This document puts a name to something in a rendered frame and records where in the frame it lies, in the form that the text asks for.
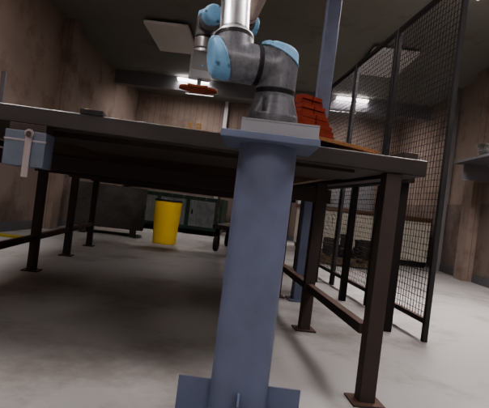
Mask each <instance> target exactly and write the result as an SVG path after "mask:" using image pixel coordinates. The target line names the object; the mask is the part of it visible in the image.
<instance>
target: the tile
mask: <svg viewBox="0 0 489 408"><path fill-rule="evenodd" d="M179 88H180V89H181V90H185V91H189V92H192V93H200V94H205V95H208V94H216V93H217V90H216V89H214V88H212V87H208V86H207V85H197V84H192V83H188V84H180V85H179Z"/></svg>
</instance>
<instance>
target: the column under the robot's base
mask: <svg viewBox="0 0 489 408"><path fill-rule="evenodd" d="M220 135H221V137H222V139H223V141H224V144H225V146H226V147H232V148H239V156H238V163H237V170H236V183H235V189H234V196H233V203H232V215H231V222H230V228H229V236H228V243H227V255H226V261H225V268H224V275H223V287H222V294H221V301H220V308H219V320H218V327H217V334H216V340H215V353H214V359H213V367H212V373H211V378H205V377H199V376H187V375H181V374H179V378H178V385H177V391H176V404H175V408H299V402H300V390H298V389H286V388H280V387H274V386H269V379H270V366H271V360H272V353H273V346H274V334H275V326H276V320H277V313H278V306H279V294H280V287H281V280H282V273H283V261H284V254H285V248H286V241H287V228H288V221H289V214H290V208H291V196H292V189H293V181H294V175H295V168H296V156H297V155H298V156H305V157H309V156H310V155H311V154H312V153H313V152H314V151H316V150H317V149H318V148H319V147H320V146H321V140H320V139H313V138H300V137H293V136H286V135H279V134H267V133H260V132H253V131H246V130H233V129H226V128H221V131H220Z"/></svg>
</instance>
